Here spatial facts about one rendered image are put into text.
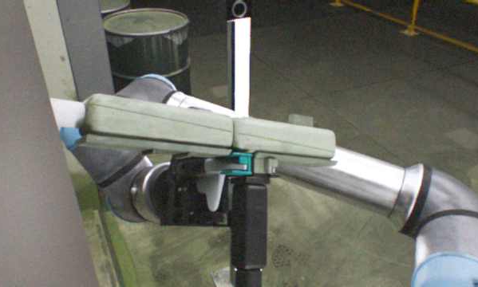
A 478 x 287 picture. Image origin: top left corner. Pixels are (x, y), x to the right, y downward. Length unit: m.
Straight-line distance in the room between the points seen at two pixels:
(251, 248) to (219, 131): 0.13
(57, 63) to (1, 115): 2.03
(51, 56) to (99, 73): 0.23
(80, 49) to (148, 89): 1.42
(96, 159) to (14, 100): 0.52
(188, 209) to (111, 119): 0.18
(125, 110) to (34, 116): 0.24
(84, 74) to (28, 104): 2.06
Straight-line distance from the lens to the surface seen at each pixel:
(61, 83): 2.25
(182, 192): 0.56
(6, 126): 0.17
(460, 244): 0.63
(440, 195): 0.70
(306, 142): 0.52
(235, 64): 1.47
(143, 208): 0.65
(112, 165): 0.70
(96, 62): 2.23
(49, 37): 2.17
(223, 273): 2.25
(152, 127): 0.41
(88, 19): 2.17
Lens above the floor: 1.71
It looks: 32 degrees down
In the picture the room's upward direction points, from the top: straight up
